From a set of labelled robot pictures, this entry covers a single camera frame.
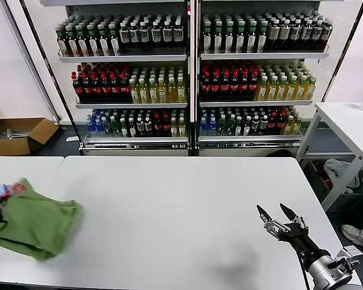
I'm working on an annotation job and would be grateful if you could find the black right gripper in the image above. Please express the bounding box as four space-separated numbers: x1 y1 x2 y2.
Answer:
256 202 325 263

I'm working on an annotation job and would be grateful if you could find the green polo shirt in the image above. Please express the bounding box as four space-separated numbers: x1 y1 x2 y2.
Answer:
0 177 84 262

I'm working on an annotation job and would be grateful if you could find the dark grey storage bin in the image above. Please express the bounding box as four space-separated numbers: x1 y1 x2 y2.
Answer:
301 159 363 209

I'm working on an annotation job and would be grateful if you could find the red garment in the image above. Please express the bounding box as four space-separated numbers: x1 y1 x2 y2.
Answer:
316 169 331 190

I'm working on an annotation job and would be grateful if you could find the brown cardboard box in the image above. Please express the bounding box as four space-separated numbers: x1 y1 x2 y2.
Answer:
0 101 60 156

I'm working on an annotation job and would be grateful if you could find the pale grey garment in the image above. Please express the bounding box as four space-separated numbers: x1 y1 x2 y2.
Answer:
323 159 361 194

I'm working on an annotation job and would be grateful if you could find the white sneaker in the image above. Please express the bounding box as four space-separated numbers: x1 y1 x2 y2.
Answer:
341 224 363 257

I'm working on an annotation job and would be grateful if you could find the grey metal parts bundle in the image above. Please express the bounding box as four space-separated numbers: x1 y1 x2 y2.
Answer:
0 127 29 141

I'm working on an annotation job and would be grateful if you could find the white side table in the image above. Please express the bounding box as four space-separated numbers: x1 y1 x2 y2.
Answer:
295 101 363 211

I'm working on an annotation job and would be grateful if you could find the yellow juice bottle white cap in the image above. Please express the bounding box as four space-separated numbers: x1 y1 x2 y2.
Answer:
267 76 279 102
129 77 140 104
157 77 168 104
278 76 289 102
297 76 308 101
176 76 186 103
138 77 149 104
287 76 298 102
257 76 269 102
167 76 177 103
306 77 317 101
148 77 158 104

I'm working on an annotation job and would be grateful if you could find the red cap cola bottle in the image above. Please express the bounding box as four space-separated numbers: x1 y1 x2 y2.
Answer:
82 72 93 103
100 72 111 103
119 71 131 103
72 72 83 103
220 69 231 101
248 69 259 101
201 69 212 101
91 72 102 103
229 69 240 101
110 71 121 103
211 69 221 101
239 69 250 101

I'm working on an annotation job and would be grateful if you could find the white beverage shelf unit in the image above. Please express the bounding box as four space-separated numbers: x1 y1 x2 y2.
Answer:
39 0 197 157
195 0 363 158

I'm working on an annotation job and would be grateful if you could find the green cap dark tea bottle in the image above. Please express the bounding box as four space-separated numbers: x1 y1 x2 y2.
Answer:
246 21 258 54
202 21 214 54
223 21 235 54
74 25 88 57
106 24 120 56
235 21 247 54
96 24 109 57
65 25 77 57
257 21 268 54
212 21 224 54
55 25 68 57
85 24 98 57

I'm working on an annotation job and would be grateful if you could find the beige label dark drink bottle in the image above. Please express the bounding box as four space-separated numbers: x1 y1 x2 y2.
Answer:
278 19 290 52
267 19 280 52

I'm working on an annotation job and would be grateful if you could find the white label dark drink bottle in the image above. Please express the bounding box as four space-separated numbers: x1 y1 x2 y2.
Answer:
289 20 301 51
321 21 333 51
129 22 140 50
150 21 162 49
119 23 131 51
310 20 322 51
139 21 150 50
299 20 311 51
172 20 183 48
161 21 172 49

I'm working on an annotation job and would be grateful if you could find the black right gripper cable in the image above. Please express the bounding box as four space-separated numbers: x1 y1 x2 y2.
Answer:
296 250 311 290

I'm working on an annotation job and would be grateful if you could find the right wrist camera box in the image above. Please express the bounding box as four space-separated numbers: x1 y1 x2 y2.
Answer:
329 245 363 274

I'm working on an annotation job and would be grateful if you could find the glass cabinet door black frame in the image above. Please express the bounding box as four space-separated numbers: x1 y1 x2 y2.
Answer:
0 0 85 156
319 0 363 103

